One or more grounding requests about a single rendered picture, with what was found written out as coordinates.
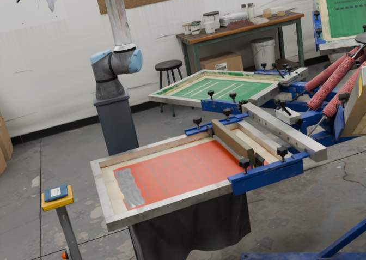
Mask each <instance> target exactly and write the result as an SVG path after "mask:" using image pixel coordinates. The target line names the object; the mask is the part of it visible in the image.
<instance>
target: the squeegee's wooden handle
mask: <svg viewBox="0 0 366 260"><path fill-rule="evenodd" d="M211 124H212V129H213V134H214V135H216V136H217V137H218V138H219V139H221V140H222V141H223V142H224V143H225V144H226V145H227V146H228V147H229V148H231V149H232V150H233V151H234V152H235V153H236V154H237V155H238V156H239V157H242V156H243V157H244V158H246V159H250V163H251V164H252V165H255V157H254V149H253V148H252V147H251V146H249V145H248V144H247V143H246V142H244V141H243V140H242V139H240V138H239V137H238V136H237V135H235V134H234V133H233V132H232V131H230V130H229V129H228V128H227V127H226V126H224V125H223V124H222V123H221V122H219V121H218V120H217V119H214V120H212V121H211Z"/></svg>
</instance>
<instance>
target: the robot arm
mask: <svg viewBox="0 0 366 260"><path fill-rule="evenodd" d="M19 1H20V0H16V3H18V2H19ZM46 1H47V3H48V7H49V8H50V10H51V11H52V12H53V11H54V2H55V1H57V0H46ZM105 2H106V7H107V11H108V16H109V21H110V24H111V29H112V34H113V38H114V43H115V47H114V49H113V52H112V51H111V50H104V51H101V52H98V53H96V54H94V55H92V56H91V58H90V61H91V66H92V68H93V73H94V77H95V81H96V98H97V99H99V100H106V99H112V98H116V97H118V96H121V95H122V94H124V93H125V91H124V87H123V86H122V84H121V83H120V81H119V79H118V75H123V74H133V73H137V72H139V71H140V70H141V68H142V64H143V56H142V53H141V50H139V49H136V45H135V44H134V43H132V40H131V34H130V30H129V24H128V21H127V16H126V11H125V6H124V1H123V0H105Z"/></svg>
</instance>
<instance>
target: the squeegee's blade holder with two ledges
mask: <svg viewBox="0 0 366 260"><path fill-rule="evenodd" d="M213 138H214V139H215V140H216V141H218V142H219V143H220V144H221V145H222V146H223V147H224V148H225V149H226V150H227V151H228V152H229V153H231V154H232V155H233V156H234V157H235V158H236V159H238V160H240V159H241V157H239V156H238V155H237V154H236V153H235V152H234V151H233V150H232V149H231V148H229V147H228V146H227V145H226V144H225V143H224V142H223V141H222V140H221V139H219V138H218V137H217V136H216V135H213Z"/></svg>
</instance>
